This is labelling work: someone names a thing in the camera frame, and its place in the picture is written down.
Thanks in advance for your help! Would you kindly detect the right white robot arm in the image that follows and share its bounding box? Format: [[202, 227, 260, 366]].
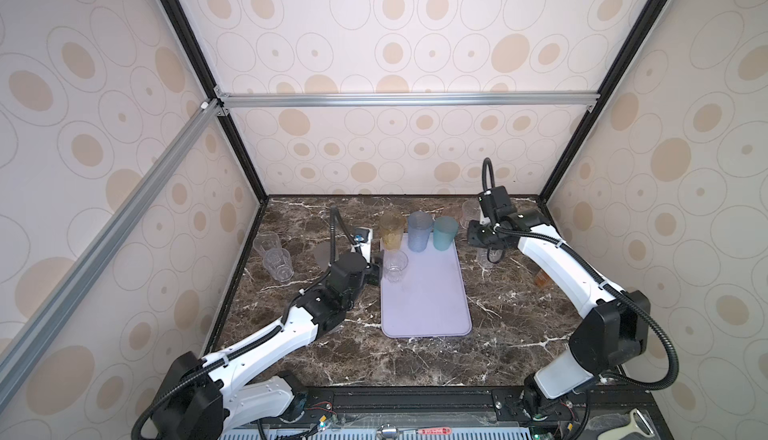
[[467, 158, 680, 420]]

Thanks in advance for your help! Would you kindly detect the brown bottle black cap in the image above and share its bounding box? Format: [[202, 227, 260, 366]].
[[534, 270, 552, 289]]

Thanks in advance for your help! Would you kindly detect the amber plastic cup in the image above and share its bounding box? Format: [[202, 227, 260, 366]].
[[379, 212, 406, 251]]

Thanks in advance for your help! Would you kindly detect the lavender plastic tray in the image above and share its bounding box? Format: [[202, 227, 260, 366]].
[[380, 236, 472, 338]]

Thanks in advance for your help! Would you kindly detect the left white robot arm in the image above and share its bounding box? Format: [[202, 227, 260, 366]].
[[130, 206, 381, 439]]

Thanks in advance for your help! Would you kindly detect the white peeler tool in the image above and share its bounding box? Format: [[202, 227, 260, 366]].
[[597, 408, 656, 440]]

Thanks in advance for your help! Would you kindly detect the clear tumbler left front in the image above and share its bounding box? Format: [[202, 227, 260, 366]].
[[262, 248, 294, 283]]

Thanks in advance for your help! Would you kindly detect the aluminium frame bar back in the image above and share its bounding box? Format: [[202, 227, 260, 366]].
[[204, 90, 600, 113]]

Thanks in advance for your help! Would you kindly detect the aluminium frame bar left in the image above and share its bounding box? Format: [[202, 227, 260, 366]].
[[1, 99, 221, 409]]

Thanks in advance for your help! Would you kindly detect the clear small tumbler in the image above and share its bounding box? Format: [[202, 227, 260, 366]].
[[383, 250, 409, 283]]

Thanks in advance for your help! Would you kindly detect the aluminium frame bar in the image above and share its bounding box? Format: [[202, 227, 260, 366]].
[[204, 90, 600, 113], [1, 99, 221, 409]]

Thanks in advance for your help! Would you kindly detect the clear tumbler left back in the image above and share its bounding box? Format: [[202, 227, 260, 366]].
[[252, 231, 282, 257]]

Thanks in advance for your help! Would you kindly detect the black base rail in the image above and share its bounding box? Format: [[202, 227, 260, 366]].
[[257, 385, 672, 439]]

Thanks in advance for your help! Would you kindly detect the frosted plastic cup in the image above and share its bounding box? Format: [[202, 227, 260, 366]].
[[313, 241, 334, 269]]

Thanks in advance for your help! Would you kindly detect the teal dimpled plastic cup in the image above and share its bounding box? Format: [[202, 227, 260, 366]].
[[433, 216, 459, 251]]

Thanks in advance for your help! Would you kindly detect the blue grey plastic cup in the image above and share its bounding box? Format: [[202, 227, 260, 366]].
[[407, 211, 434, 253]]

